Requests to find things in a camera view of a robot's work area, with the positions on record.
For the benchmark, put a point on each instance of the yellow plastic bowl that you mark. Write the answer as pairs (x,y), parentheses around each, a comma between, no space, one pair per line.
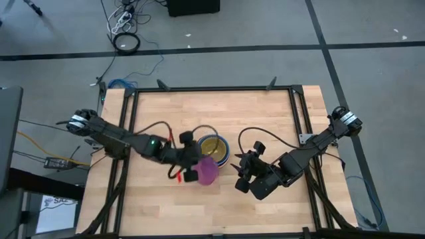
(212,147)

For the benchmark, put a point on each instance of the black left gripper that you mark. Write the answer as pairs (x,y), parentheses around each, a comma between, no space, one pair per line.
(189,156)

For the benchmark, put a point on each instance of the black frame bracket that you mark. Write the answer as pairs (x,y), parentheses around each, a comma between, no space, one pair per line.
(271,83)
(162,85)

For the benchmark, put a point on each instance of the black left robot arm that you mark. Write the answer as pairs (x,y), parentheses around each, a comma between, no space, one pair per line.
(109,132)

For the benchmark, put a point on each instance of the purple plastic bowl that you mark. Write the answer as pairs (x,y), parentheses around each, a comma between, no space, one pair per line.
(207,172)

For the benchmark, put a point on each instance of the black aluminium table frame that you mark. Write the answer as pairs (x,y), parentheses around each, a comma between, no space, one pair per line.
(216,89)

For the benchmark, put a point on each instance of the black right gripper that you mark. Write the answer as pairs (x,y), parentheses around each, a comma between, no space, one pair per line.
(262,181)

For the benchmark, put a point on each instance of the small black device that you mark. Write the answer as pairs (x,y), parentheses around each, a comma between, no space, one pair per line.
(102,90)

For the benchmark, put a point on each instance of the black box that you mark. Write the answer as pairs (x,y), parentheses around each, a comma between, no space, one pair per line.
(192,7)

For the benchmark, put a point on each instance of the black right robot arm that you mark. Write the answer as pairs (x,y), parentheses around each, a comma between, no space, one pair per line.
(318,142)

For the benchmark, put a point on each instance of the black power adapter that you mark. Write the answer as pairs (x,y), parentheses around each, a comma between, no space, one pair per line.
(56,163)

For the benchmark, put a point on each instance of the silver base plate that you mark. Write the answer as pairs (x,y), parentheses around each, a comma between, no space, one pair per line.
(93,143)
(305,138)

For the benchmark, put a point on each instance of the white power strip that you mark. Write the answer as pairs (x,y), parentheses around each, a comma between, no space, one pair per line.
(120,21)

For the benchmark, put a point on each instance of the white printed sign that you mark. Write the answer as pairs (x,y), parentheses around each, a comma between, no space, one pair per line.
(56,214)

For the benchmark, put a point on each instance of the dark grey cabinet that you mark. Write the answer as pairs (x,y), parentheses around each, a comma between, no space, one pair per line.
(10,139)

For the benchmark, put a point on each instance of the large blue plastic bowl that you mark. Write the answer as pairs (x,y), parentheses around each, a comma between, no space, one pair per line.
(228,154)

